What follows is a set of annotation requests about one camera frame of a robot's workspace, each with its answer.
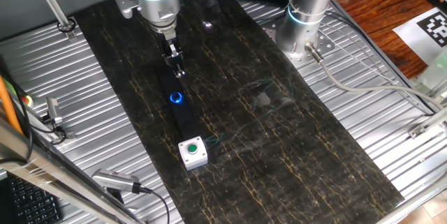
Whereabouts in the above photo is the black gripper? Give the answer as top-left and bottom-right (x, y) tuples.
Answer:
(156, 30), (186, 78)

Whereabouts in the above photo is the black speaker bar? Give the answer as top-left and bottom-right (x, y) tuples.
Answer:
(159, 68), (202, 141)

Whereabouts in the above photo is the white box with green button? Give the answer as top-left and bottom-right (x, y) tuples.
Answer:
(177, 135), (209, 172)

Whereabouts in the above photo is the black marble pattern mat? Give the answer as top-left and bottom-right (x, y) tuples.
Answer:
(75, 0), (406, 224)

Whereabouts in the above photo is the aluminium pole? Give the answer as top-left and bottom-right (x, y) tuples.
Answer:
(29, 0), (77, 40)

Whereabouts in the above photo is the orange pole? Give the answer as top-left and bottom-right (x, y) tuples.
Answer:
(0, 75), (24, 136)

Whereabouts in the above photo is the black keyboard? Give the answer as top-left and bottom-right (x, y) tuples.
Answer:
(6, 176), (64, 224)

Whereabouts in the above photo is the white marker code paper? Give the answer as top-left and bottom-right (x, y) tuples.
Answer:
(393, 6), (447, 66)

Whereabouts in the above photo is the clear plastic box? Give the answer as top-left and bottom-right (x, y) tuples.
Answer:
(415, 47), (447, 99)

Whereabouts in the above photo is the aluminium camera bracket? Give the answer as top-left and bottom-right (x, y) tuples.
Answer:
(26, 107), (77, 140)

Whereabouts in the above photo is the gray depth camera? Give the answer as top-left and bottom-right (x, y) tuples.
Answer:
(45, 97), (63, 124)

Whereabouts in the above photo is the silver depth camera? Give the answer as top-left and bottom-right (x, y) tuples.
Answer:
(91, 168), (142, 194)

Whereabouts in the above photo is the black camera cable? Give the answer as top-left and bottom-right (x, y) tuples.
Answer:
(139, 186), (171, 224)

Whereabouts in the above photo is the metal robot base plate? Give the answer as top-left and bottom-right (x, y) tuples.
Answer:
(263, 21), (336, 70)

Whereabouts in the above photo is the aluminium frame beam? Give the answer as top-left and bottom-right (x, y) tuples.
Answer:
(0, 117), (147, 224)

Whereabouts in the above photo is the thick gray robot cable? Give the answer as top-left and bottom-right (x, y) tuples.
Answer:
(304, 41), (447, 112)

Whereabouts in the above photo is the aluminium post with bracket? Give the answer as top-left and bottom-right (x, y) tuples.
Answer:
(408, 107), (447, 140)

